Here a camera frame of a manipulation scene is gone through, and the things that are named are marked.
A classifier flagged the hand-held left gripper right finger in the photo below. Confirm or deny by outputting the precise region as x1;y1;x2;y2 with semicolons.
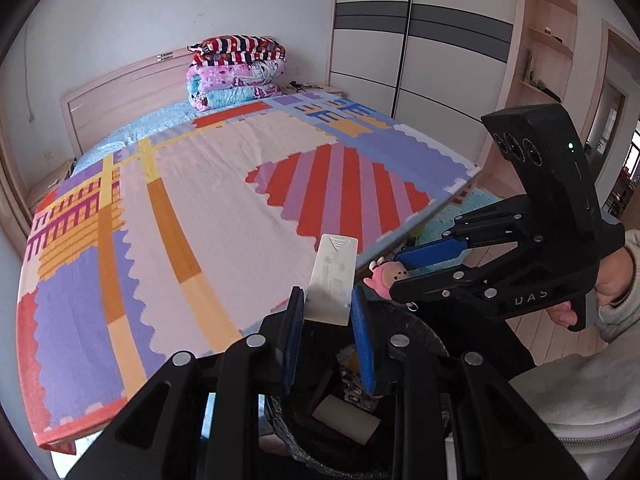
350;286;588;480

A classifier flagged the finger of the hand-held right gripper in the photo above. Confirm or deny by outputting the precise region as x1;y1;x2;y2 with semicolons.
397;195;546;271
390;254;546;307

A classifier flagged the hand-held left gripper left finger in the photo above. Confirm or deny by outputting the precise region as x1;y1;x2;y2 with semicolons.
65;286;306;480

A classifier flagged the black-lined trash bin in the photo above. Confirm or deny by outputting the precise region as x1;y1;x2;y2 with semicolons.
265;300;456;480

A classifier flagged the pink doll keychain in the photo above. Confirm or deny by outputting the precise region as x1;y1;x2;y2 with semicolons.
364;256;418;311

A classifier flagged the white plastic holder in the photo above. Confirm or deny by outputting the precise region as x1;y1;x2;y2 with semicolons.
305;233;359;327

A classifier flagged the white cardboard tube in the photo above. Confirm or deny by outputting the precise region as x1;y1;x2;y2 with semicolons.
312;394;378;445

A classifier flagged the person's right forearm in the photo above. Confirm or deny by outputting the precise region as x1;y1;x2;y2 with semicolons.
597;230;640;343

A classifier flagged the person's right hand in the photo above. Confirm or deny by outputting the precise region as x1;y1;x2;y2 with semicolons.
545;247;640;328

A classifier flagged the printed packet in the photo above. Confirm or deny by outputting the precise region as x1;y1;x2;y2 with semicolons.
337;350;373;403

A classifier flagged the wooden shelf unit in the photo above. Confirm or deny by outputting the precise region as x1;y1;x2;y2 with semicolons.
510;0;576;106

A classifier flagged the colourful patterned blanket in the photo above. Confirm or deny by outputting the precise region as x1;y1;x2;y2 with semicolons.
15;91;481;453

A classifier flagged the person's light grey jacket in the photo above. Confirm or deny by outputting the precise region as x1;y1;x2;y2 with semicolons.
445;335;640;480

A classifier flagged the white and grey wardrobe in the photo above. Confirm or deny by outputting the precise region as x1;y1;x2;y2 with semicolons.
325;0;531;186

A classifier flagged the light blue folded quilt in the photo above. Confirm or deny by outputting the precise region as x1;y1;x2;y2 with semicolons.
187;82;283;111

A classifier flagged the light blue bedsheet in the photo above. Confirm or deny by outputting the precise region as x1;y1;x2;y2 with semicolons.
70;97;201;173

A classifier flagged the pink folded quilt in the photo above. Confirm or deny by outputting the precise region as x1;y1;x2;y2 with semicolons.
186;60;287;93

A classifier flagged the striped folded quilt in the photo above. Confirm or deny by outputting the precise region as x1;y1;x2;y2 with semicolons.
189;35;288;67

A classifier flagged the wooden headboard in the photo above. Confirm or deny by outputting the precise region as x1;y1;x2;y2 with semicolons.
60;37;276;158

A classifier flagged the wooden door frame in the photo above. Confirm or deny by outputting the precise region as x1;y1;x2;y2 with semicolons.
580;20;640;211

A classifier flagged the wooden wall panel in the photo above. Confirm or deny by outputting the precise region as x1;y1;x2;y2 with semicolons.
0;150;31;241

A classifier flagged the thin wall cable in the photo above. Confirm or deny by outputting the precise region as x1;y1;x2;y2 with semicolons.
27;60;38;123

